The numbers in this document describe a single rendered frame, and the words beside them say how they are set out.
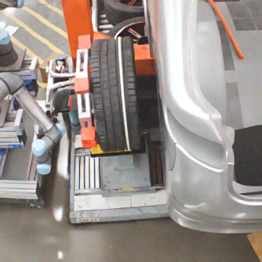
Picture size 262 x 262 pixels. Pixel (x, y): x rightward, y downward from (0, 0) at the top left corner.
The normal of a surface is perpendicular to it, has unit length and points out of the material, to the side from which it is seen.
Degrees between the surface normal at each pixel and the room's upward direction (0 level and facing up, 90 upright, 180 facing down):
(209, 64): 42
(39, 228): 0
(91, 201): 0
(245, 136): 0
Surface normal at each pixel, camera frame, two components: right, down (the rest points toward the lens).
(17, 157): -0.07, -0.66
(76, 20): 0.04, 0.75
